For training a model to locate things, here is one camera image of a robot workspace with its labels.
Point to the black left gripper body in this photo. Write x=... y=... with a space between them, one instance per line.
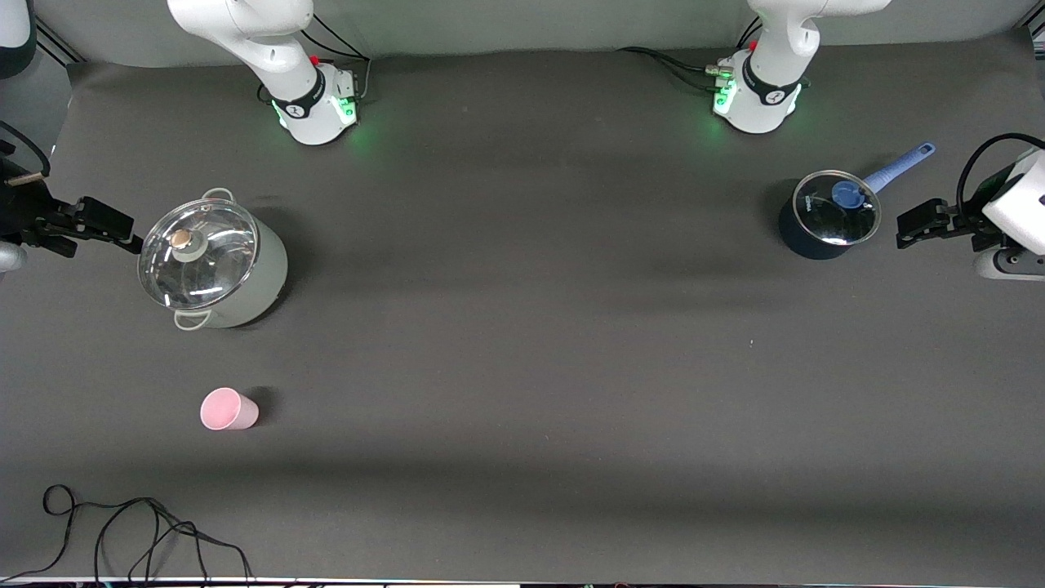
x=970 y=228

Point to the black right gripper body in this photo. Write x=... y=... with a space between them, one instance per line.
x=24 y=214

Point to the pink plastic cup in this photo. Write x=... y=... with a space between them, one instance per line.
x=233 y=412

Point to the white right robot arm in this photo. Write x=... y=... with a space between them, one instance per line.
x=314 y=122

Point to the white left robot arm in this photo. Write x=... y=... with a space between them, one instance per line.
x=759 y=118

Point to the glass lid with blue knob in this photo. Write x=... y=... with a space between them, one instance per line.
x=824 y=220

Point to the glass lid with beige knob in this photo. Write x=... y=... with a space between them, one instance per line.
x=212 y=269

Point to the dark blue saucepan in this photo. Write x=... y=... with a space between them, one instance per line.
x=804 y=241

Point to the sage green cooking pot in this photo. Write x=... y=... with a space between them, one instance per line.
x=261 y=278

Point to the dark grey table mat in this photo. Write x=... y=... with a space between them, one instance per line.
x=522 y=367

